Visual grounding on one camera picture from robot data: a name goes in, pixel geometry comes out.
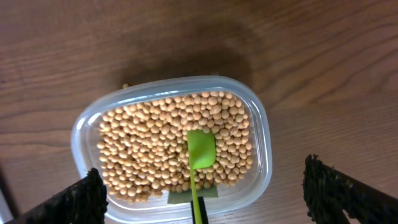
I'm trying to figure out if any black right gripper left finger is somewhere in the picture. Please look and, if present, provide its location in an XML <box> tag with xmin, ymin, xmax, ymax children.
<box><xmin>7</xmin><ymin>168</ymin><xmax>108</xmax><ymax>224</ymax></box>

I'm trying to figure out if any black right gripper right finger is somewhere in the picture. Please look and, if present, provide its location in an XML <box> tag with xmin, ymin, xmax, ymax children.
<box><xmin>302</xmin><ymin>154</ymin><xmax>397</xmax><ymax>223</ymax></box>

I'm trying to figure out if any green plastic measuring scoop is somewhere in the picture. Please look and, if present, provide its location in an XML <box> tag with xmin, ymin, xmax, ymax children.
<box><xmin>187</xmin><ymin>129</ymin><xmax>216</xmax><ymax>224</ymax></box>

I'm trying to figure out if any pile of soybeans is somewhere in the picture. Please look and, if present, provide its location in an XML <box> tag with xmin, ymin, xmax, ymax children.
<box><xmin>96</xmin><ymin>91</ymin><xmax>254</xmax><ymax>203</ymax></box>

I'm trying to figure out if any clear plastic container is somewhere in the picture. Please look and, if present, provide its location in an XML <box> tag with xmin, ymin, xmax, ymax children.
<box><xmin>71</xmin><ymin>76</ymin><xmax>272</xmax><ymax>223</ymax></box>

